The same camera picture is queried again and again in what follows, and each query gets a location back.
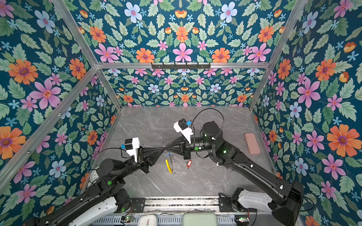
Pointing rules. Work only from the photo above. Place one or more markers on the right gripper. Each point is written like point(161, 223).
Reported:
point(186, 151)

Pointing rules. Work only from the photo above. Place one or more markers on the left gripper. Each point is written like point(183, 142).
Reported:
point(144, 152)

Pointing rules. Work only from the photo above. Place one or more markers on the red key tag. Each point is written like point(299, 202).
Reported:
point(189, 163)

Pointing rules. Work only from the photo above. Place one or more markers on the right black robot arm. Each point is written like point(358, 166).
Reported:
point(281, 198)

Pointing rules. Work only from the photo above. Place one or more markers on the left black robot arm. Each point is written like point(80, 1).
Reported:
point(107, 189)

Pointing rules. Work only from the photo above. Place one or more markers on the white clock at front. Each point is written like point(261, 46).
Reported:
point(148, 220)

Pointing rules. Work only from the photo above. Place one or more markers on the pale green box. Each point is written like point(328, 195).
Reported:
point(199, 219)

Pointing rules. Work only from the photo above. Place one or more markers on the pink eraser case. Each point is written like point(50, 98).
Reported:
point(252, 144)

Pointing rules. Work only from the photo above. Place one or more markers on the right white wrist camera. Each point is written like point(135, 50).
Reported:
point(182, 127)

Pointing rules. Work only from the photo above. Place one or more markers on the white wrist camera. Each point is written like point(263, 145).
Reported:
point(131, 146)
point(182, 127)

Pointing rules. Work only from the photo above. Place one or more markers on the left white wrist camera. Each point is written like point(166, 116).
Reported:
point(131, 146)

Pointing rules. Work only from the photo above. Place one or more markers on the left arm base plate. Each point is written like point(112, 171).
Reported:
point(135, 205)

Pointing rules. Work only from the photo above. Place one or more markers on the aluminium front rail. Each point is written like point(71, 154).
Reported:
point(181, 204)

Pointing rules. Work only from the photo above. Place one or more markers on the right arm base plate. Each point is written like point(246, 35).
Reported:
point(226, 205)

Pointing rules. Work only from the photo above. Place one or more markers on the black hook rail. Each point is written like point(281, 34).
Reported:
point(176, 66)

